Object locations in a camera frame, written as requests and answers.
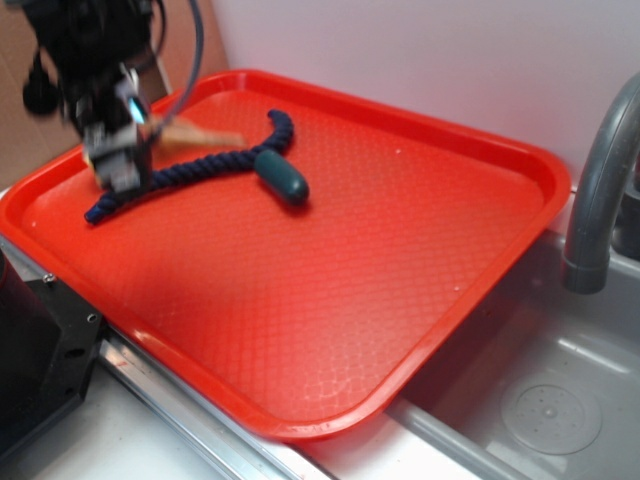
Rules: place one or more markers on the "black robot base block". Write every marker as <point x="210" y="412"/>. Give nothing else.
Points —
<point x="50" y="338"/>

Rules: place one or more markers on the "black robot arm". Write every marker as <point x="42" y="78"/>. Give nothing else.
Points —
<point x="86" y="68"/>

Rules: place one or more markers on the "red plastic tray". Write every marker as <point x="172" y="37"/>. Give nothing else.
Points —
<point x="299" y="322"/>

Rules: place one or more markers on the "grey sink faucet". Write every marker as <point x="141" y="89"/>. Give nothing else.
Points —
<point x="605" y="212"/>

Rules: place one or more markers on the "dark green capsule object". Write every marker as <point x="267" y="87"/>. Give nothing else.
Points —
<point x="282" y="178"/>

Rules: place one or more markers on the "grey plastic sink basin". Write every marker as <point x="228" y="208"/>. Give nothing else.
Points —
<point x="537" y="382"/>

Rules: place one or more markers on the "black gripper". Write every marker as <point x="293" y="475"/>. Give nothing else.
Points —
<point x="109" y="113"/>

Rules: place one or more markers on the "tan spiral seashell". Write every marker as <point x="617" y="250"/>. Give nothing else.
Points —
<point x="183" y="134"/>

